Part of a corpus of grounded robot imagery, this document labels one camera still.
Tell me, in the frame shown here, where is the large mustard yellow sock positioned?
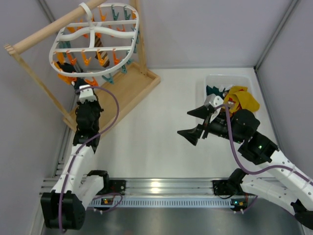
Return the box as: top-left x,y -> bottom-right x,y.
224,86 -> 260,114

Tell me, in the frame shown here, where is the dark navy sock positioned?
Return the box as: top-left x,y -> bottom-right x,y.
57,61 -> 76,73
71,77 -> 87,91

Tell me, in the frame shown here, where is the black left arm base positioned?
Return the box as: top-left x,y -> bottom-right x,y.
108,180 -> 126,195

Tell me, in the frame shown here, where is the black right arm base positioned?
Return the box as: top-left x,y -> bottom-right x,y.
212,180 -> 242,198

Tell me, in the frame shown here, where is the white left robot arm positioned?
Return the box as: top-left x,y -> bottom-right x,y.
41,100 -> 109,232

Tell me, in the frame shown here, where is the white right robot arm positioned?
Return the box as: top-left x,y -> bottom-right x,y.
177,105 -> 313,229

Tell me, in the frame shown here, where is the white round clip hanger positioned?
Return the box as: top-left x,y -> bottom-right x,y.
49,2 -> 140,82

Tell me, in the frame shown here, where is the dark green sock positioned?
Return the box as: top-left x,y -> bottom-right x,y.
205,85 -> 226,98

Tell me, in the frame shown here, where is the white plastic basket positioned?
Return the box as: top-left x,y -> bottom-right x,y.
196,74 -> 261,116

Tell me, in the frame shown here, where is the wooden drying rack stand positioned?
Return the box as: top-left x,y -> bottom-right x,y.
4,0 -> 160,131

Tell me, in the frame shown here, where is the brown striped sock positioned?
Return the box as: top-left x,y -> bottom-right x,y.
94,33 -> 110,68

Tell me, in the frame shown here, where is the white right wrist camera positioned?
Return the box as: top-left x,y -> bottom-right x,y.
204,94 -> 224,115

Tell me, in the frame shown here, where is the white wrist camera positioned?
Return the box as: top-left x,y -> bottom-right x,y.
204,94 -> 224,115
78,85 -> 97,103

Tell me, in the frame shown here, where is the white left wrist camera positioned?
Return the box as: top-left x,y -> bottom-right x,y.
78,85 -> 97,103

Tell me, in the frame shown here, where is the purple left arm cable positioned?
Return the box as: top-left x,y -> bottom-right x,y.
58,86 -> 123,234

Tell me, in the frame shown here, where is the aluminium mounting rail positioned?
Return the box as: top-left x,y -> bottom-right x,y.
39,177 -> 306,209

